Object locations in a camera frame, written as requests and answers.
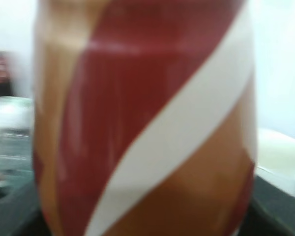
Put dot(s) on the brown coffee drink bottle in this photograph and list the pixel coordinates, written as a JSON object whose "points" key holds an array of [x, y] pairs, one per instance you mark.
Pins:
{"points": [[144, 116]]}

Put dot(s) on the clear water bottle green label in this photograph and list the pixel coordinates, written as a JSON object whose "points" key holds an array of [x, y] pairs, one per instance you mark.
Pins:
{"points": [[16, 129]]}

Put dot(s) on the white ceramic mug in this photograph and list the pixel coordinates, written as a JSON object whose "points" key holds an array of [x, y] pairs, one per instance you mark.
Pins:
{"points": [[276, 160]]}

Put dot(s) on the cola bottle red label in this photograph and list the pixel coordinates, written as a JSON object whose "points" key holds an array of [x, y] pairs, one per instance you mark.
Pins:
{"points": [[5, 78]]}

